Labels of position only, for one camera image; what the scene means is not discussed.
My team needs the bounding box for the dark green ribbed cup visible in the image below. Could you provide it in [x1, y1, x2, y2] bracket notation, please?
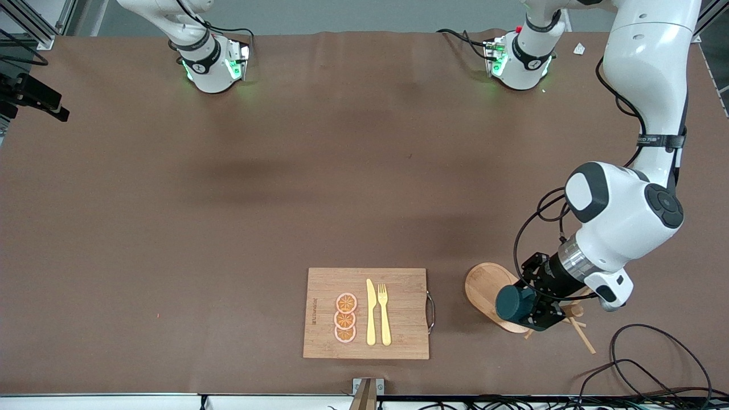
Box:
[495, 284, 539, 323]

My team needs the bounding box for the wooden mug tree stand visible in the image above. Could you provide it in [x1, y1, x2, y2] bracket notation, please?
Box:
[464, 263, 597, 355]

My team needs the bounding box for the yellow plastic fork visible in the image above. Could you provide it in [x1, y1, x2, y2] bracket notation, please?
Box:
[378, 284, 392, 347]

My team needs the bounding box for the yellow plastic knife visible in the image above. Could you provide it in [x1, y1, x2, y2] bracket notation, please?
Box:
[366, 278, 377, 346]

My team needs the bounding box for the brown table cover sheet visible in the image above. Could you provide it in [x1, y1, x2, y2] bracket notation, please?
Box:
[0, 28, 729, 396]

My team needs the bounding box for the black cable loop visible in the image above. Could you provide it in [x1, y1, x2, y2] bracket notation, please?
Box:
[575, 359, 675, 410]
[609, 323, 715, 410]

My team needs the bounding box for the bamboo cutting board with handle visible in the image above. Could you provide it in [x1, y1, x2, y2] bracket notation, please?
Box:
[303, 268, 436, 360]

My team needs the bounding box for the metal bracket with post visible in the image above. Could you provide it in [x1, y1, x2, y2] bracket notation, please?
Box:
[349, 378, 385, 410]

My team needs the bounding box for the black left base cable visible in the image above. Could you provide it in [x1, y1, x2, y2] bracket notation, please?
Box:
[437, 28, 492, 60]

